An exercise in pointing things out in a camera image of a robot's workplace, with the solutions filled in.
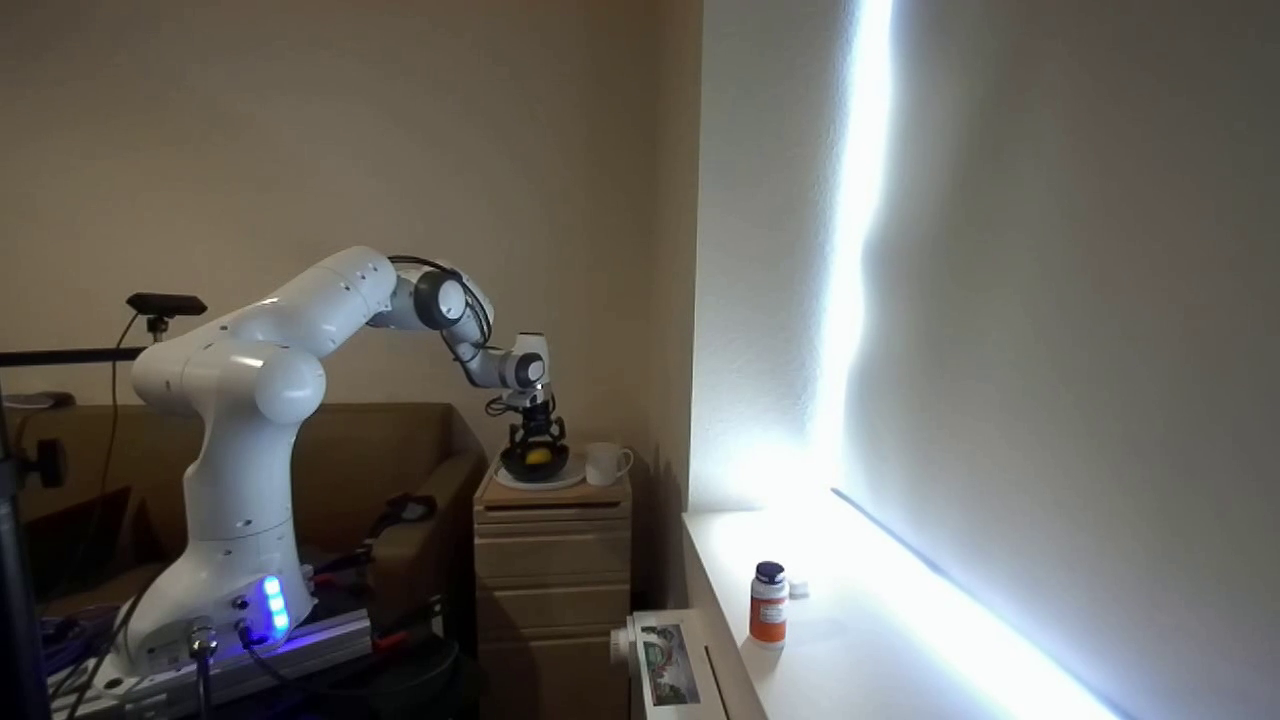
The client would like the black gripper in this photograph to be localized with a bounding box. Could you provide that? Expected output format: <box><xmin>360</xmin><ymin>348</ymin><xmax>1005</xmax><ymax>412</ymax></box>
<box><xmin>502</xmin><ymin>381</ymin><xmax>567</xmax><ymax>456</ymax></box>

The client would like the dark blue bowl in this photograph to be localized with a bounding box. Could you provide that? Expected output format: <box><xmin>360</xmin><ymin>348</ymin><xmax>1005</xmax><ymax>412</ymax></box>
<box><xmin>495</xmin><ymin>438</ymin><xmax>574</xmax><ymax>489</ymax></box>

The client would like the white mug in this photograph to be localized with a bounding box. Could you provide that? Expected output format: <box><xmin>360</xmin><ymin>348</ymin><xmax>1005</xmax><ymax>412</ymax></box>
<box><xmin>581</xmin><ymin>438</ymin><xmax>638</xmax><ymax>492</ymax></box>

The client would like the white round plate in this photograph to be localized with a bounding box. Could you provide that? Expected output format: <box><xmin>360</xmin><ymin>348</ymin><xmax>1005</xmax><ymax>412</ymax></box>
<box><xmin>493</xmin><ymin>452</ymin><xmax>590</xmax><ymax>494</ymax></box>

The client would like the light wooden nightstand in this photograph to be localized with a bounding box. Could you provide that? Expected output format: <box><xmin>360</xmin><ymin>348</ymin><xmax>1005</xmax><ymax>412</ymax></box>
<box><xmin>469</xmin><ymin>445</ymin><xmax>637</xmax><ymax>720</ymax></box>

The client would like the orange bottle with white cap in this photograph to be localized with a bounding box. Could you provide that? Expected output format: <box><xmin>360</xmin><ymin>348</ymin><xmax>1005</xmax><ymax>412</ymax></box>
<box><xmin>748</xmin><ymin>557</ymin><xmax>793</xmax><ymax>648</ymax></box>

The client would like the black robot table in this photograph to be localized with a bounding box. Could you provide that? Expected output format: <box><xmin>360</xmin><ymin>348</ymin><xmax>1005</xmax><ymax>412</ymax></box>
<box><xmin>34</xmin><ymin>624</ymin><xmax>470</xmax><ymax>720</ymax></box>

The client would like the white windowsill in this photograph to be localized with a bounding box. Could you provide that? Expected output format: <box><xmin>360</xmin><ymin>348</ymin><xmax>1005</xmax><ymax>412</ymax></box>
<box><xmin>682</xmin><ymin>482</ymin><xmax>1136</xmax><ymax>720</ymax></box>

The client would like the black stand with pole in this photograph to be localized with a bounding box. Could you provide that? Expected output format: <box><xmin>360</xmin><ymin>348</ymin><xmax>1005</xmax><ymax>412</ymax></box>
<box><xmin>0</xmin><ymin>343</ymin><xmax>158</xmax><ymax>720</ymax></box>

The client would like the white window blind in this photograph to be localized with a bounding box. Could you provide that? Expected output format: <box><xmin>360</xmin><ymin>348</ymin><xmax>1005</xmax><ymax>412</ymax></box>
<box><xmin>830</xmin><ymin>0</ymin><xmax>1280</xmax><ymax>720</ymax></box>

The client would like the aluminium mounting rail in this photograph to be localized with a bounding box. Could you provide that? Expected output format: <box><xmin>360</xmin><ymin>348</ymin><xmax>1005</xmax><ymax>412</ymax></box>
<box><xmin>49</xmin><ymin>604</ymin><xmax>378</xmax><ymax>720</ymax></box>

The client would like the black camera on stand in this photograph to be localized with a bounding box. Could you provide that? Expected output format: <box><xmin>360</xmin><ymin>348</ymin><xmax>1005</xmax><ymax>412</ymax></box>
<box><xmin>125</xmin><ymin>289</ymin><xmax>210</xmax><ymax>339</ymax></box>

